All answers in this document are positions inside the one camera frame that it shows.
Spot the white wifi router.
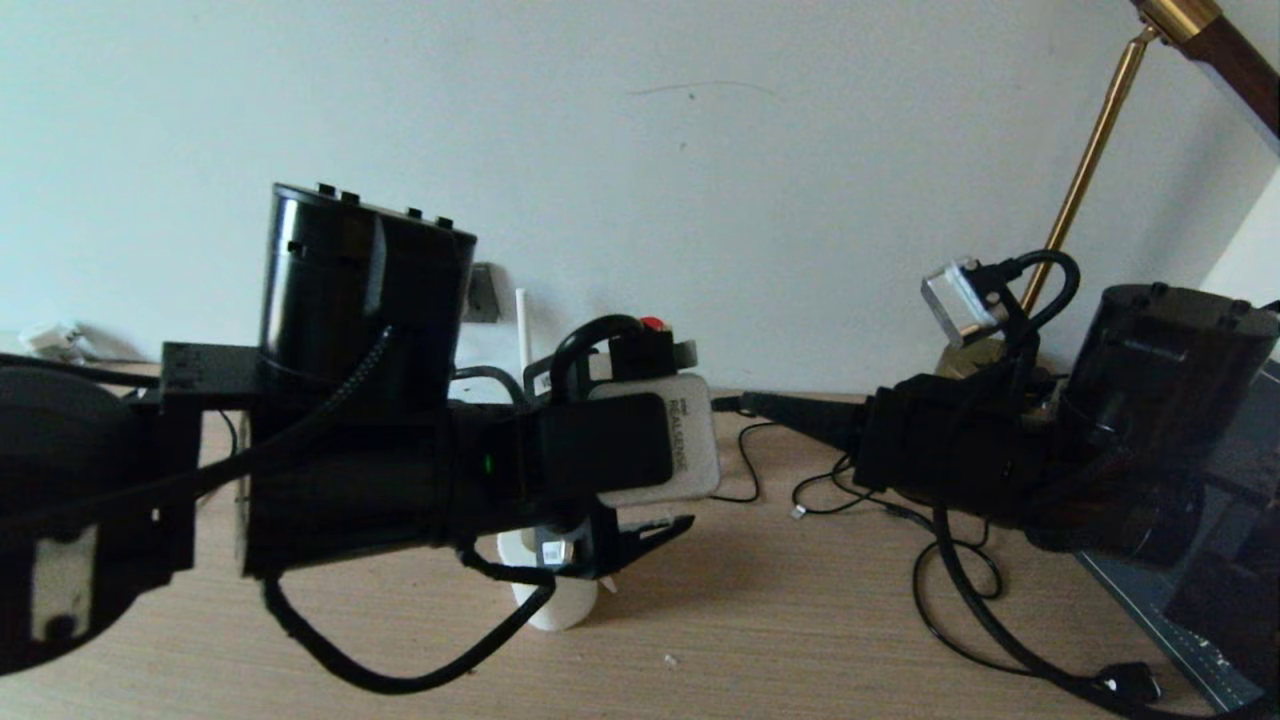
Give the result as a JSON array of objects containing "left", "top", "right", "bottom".
[{"left": 455, "top": 288, "right": 536, "bottom": 406}]

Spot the white toilet paper roll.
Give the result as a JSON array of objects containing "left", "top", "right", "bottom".
[{"left": 497, "top": 530, "right": 617, "bottom": 633}]

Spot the dark blue paper bag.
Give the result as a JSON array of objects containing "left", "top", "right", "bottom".
[{"left": 1078, "top": 360, "right": 1280, "bottom": 717}]

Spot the brass desk lamp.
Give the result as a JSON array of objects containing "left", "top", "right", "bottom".
[{"left": 935, "top": 0, "right": 1280, "bottom": 377}]

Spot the black lamp power cord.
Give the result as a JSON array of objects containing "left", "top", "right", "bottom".
[{"left": 788, "top": 455, "right": 1162, "bottom": 705}]

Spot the thin black usb cable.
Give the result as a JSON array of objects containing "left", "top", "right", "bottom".
[{"left": 712, "top": 420, "right": 871, "bottom": 504}]

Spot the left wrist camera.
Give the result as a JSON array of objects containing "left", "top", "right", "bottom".
[{"left": 585, "top": 330, "right": 722, "bottom": 507}]

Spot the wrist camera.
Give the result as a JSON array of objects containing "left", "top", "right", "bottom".
[
  {"left": 585, "top": 330, "right": 722, "bottom": 507},
  {"left": 920, "top": 258, "right": 1007, "bottom": 349}
]

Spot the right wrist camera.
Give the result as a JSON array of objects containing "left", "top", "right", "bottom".
[{"left": 920, "top": 258, "right": 1007, "bottom": 349}]

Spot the grey wall socket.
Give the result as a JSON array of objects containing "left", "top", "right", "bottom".
[{"left": 470, "top": 262, "right": 501, "bottom": 323}]

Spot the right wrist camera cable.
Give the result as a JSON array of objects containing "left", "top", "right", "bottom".
[{"left": 912, "top": 250, "right": 1280, "bottom": 719}]

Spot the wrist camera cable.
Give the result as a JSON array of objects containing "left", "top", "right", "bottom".
[
  {"left": 262, "top": 315, "right": 651, "bottom": 696},
  {"left": 912, "top": 250, "right": 1280, "bottom": 719}
]

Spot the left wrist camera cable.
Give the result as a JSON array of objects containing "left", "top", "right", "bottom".
[{"left": 262, "top": 315, "right": 651, "bottom": 696}]

